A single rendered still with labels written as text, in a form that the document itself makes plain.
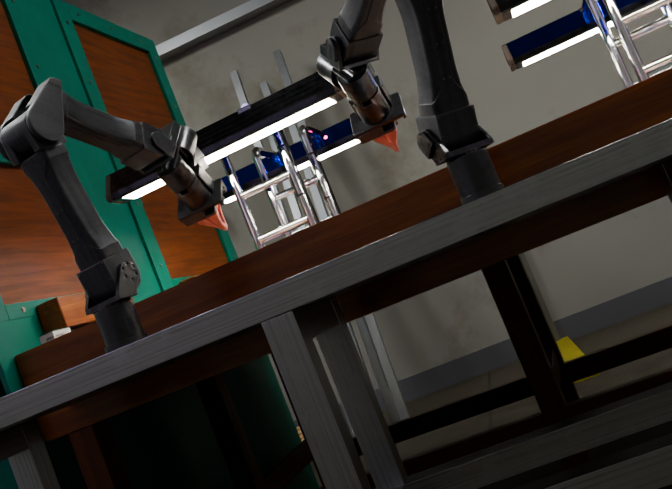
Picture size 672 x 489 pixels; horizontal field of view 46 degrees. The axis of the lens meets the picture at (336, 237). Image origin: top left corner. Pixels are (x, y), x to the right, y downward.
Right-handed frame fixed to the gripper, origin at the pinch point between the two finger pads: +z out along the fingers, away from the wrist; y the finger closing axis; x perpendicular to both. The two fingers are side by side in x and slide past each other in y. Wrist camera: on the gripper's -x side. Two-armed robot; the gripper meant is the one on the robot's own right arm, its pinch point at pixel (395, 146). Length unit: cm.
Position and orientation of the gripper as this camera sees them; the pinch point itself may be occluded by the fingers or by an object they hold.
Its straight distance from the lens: 153.0
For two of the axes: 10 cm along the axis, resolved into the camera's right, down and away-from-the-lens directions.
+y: -8.9, 3.8, 2.5
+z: 4.4, 5.9, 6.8
